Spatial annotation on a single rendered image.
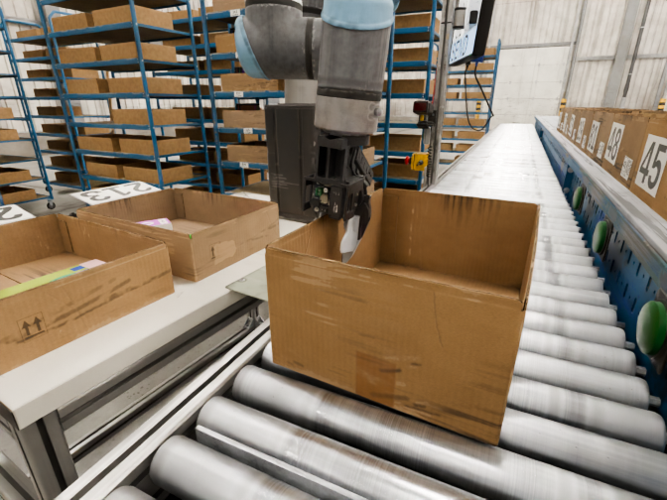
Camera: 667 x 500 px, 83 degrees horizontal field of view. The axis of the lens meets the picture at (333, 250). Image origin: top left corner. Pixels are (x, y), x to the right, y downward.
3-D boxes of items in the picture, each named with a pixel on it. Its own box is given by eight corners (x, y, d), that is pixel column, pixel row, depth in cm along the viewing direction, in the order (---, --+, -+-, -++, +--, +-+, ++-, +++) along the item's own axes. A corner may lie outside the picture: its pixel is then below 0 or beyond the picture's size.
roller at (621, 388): (310, 317, 72) (309, 295, 70) (647, 404, 51) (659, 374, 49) (296, 331, 68) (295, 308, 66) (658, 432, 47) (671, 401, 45)
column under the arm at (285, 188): (250, 213, 121) (241, 103, 109) (298, 197, 142) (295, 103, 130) (319, 226, 109) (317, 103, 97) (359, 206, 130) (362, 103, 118)
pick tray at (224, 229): (179, 219, 115) (174, 187, 111) (281, 240, 98) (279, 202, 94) (83, 249, 92) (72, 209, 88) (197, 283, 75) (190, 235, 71)
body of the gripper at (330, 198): (299, 214, 56) (305, 131, 51) (325, 201, 64) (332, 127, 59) (346, 226, 54) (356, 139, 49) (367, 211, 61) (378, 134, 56)
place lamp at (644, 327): (628, 334, 54) (642, 291, 51) (639, 336, 53) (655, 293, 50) (641, 363, 48) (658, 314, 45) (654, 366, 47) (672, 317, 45)
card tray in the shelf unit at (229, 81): (221, 92, 225) (219, 73, 222) (252, 93, 251) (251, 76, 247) (278, 91, 209) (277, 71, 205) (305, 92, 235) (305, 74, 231)
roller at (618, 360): (325, 303, 77) (325, 281, 75) (635, 375, 57) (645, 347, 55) (313, 314, 73) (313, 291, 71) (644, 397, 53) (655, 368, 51)
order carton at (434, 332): (377, 262, 84) (381, 187, 78) (523, 292, 71) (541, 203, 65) (268, 362, 52) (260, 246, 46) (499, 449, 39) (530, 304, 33)
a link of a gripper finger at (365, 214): (339, 237, 62) (339, 185, 58) (343, 234, 63) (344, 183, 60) (366, 241, 60) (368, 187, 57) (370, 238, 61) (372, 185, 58)
